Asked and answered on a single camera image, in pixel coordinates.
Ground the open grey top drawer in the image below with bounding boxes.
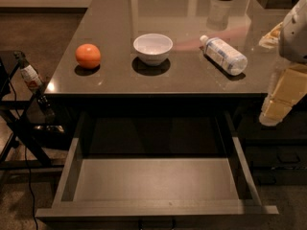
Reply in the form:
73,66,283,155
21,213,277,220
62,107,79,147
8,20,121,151
36,112,278,230

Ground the orange fruit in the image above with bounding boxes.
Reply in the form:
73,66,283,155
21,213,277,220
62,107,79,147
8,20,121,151
75,44,101,69

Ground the white bowl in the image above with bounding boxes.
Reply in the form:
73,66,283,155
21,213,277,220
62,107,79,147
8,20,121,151
133,34,173,66

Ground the black side stand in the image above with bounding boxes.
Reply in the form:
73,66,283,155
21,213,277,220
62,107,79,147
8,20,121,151
0,51,69,171

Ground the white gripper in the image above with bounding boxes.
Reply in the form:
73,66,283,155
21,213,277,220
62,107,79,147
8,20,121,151
259,0,307,127

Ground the black cable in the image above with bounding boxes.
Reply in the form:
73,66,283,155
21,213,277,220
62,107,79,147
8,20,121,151
8,80,40,230

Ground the clear plastic water bottle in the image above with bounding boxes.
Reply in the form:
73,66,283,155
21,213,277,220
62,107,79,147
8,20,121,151
200,35,248,76

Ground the spray bottle with label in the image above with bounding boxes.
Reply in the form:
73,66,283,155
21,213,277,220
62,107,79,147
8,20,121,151
13,51,43,94

